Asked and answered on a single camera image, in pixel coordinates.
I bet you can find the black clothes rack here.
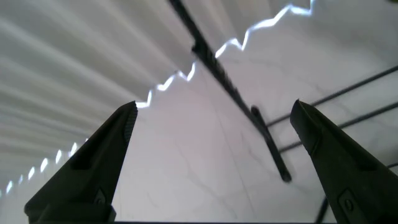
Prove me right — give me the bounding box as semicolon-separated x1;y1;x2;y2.
167;0;398;184

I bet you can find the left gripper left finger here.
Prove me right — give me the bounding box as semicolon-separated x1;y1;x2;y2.
24;100;139;223

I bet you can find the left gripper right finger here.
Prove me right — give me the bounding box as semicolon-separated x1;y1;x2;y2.
289;99;398;224

